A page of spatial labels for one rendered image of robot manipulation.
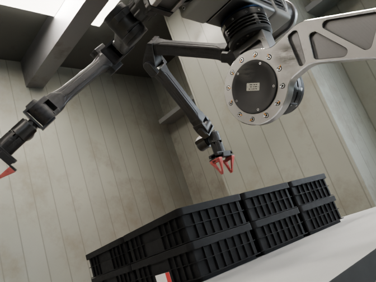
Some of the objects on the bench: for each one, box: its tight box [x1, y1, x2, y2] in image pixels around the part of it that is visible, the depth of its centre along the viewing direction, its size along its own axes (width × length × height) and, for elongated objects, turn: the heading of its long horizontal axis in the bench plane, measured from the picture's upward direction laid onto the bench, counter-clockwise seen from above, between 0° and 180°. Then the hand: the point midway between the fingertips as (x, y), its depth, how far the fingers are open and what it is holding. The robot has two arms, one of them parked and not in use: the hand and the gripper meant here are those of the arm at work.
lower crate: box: [131, 223, 261, 282], centre depth 133 cm, size 40×30×12 cm
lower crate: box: [297, 195, 344, 237], centre depth 172 cm, size 40×30×12 cm
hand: (226, 171), depth 167 cm, fingers open, 6 cm apart
